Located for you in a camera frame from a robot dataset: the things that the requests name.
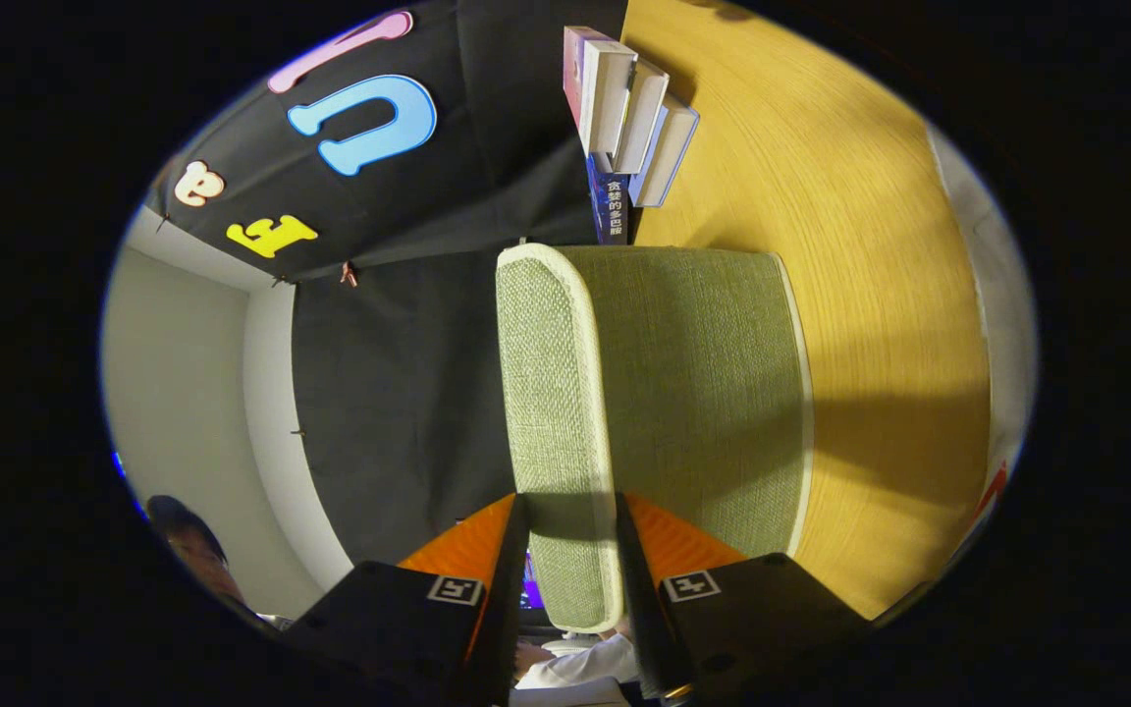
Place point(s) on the computer monitor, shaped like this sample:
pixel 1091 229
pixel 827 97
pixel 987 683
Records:
pixel 534 584

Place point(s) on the copper clip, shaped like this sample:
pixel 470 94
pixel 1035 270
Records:
pixel 349 274

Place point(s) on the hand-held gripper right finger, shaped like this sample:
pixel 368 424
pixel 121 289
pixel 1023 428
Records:
pixel 649 628

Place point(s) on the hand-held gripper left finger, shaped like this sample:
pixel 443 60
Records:
pixel 507 609

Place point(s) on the green fabric storage box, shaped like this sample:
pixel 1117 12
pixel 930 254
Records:
pixel 693 393

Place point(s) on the thin white book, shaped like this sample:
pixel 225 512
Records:
pixel 642 118
pixel 669 157

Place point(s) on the pink cover book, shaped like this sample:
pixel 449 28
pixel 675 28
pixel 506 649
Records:
pixel 603 88

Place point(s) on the dark blue book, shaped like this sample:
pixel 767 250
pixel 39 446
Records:
pixel 609 201

